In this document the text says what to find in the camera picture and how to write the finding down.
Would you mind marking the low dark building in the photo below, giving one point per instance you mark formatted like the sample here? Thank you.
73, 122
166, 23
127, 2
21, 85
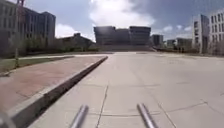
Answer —
77, 40

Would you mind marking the grey stone kerb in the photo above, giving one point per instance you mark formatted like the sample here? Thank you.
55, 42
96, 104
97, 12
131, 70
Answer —
56, 91

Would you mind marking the white building with windows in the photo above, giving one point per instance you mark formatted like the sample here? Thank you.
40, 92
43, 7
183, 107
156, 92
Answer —
213, 30

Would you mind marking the small dark building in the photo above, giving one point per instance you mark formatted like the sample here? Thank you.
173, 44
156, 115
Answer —
157, 40

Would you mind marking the tall dark building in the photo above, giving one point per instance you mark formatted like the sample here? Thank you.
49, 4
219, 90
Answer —
36, 25

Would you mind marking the red brick path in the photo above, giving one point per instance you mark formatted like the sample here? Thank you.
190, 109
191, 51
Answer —
36, 78

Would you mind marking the grass strip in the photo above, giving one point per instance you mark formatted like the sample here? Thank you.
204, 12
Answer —
23, 62

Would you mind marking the row of trees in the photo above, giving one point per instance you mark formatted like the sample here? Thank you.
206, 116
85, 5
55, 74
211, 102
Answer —
40, 46

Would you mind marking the grey concrete slab pavement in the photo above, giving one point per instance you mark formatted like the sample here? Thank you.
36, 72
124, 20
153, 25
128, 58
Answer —
146, 83

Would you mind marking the wide dark building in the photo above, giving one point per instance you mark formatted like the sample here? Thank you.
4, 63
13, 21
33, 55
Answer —
116, 35

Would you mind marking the pale low building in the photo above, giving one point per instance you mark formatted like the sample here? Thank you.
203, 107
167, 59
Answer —
181, 43

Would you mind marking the robot's own part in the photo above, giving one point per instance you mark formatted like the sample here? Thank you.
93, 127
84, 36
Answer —
146, 116
80, 116

